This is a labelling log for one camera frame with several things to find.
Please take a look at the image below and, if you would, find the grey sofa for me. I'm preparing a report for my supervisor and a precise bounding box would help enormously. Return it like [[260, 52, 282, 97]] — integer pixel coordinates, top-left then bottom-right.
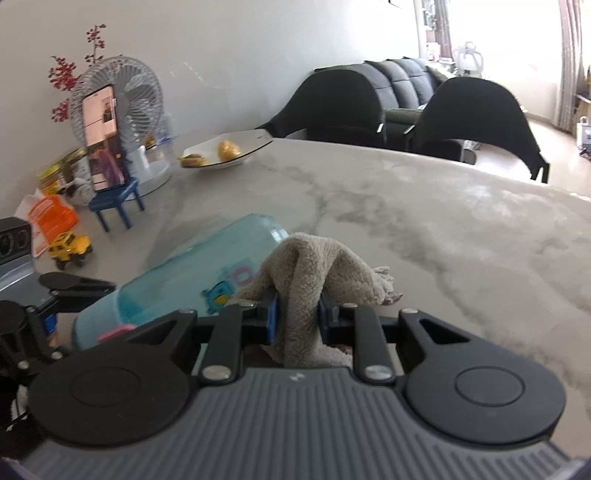
[[365, 58, 456, 136]]

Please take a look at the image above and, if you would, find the white office chair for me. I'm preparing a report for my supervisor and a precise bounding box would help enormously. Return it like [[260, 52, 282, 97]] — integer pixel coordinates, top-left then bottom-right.
[[455, 41, 486, 78]]

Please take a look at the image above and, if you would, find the orange packet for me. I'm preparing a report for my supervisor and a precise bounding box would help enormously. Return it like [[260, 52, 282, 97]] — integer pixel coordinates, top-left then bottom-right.
[[28, 194, 79, 257]]

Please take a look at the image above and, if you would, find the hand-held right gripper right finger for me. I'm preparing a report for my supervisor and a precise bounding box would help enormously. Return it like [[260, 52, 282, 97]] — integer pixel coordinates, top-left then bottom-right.
[[318, 293, 470, 385]]

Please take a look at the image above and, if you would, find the smartphone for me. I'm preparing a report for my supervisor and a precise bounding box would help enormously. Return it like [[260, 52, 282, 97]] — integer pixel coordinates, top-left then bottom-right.
[[82, 84, 128, 193]]

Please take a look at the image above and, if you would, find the white plate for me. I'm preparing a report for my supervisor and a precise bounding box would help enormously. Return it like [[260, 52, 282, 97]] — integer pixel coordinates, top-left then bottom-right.
[[179, 129, 273, 171]]

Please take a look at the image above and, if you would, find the beige towel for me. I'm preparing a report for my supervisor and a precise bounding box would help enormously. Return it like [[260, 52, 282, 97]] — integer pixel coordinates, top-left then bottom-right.
[[233, 232, 402, 367]]

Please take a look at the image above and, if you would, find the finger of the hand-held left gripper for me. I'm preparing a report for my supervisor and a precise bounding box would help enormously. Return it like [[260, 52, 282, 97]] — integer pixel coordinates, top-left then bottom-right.
[[38, 271, 117, 303], [25, 302, 72, 367]]

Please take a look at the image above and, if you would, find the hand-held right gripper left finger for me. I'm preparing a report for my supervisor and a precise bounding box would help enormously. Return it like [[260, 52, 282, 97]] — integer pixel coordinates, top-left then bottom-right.
[[126, 291, 280, 387]]

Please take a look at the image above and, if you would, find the blue chair-shaped phone stand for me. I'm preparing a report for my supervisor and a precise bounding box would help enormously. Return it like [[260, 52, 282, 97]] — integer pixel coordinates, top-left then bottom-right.
[[89, 178, 144, 232]]

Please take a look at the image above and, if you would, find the grey curtain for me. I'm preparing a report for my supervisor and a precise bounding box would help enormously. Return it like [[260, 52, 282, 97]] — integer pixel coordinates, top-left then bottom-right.
[[555, 0, 590, 136]]

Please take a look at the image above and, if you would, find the small white toy figure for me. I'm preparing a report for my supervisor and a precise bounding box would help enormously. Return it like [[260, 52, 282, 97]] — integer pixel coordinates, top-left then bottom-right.
[[65, 178, 93, 209]]

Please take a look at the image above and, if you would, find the red berry branch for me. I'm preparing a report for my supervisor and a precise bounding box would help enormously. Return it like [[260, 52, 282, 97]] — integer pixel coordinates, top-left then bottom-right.
[[48, 25, 108, 123]]

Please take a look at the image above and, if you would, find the black dining chair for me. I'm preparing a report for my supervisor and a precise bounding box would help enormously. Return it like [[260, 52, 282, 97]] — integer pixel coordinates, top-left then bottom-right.
[[267, 65, 387, 149], [410, 77, 551, 184]]

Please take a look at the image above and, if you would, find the blue water bottle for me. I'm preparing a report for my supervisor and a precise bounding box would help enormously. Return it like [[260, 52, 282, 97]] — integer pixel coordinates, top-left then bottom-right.
[[71, 213, 290, 352]]

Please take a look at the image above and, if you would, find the clear plastic bottle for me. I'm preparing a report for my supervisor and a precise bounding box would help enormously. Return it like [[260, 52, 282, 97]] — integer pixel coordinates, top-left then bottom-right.
[[143, 115, 177, 158]]

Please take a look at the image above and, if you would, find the white table fan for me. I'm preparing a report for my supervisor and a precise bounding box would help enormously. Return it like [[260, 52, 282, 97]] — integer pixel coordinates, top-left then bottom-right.
[[69, 55, 172, 197]]

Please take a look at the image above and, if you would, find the yellow toy truck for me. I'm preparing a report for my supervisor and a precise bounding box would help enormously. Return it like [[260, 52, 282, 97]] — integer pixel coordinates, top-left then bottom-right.
[[48, 232, 93, 271]]

